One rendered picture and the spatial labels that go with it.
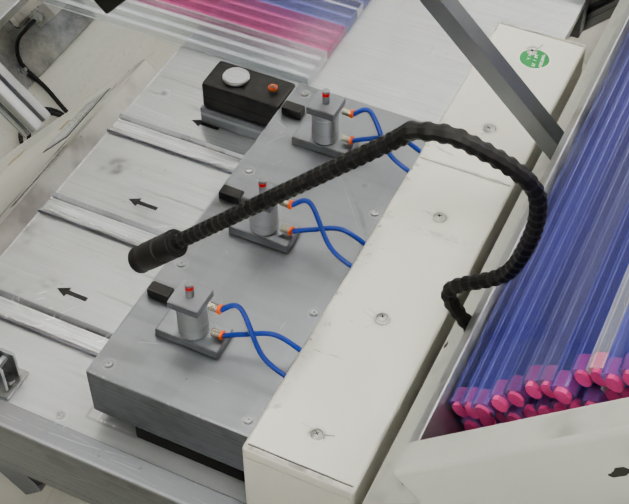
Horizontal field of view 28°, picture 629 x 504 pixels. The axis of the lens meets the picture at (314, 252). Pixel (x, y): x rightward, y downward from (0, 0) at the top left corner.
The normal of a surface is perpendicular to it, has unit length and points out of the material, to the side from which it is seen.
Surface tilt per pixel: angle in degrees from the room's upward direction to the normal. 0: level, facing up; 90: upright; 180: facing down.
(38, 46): 0
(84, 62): 0
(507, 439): 90
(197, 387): 44
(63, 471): 90
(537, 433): 90
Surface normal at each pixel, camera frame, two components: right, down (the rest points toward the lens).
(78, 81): 0.63, -0.25
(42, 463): -0.43, 0.67
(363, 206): 0.00, -0.66
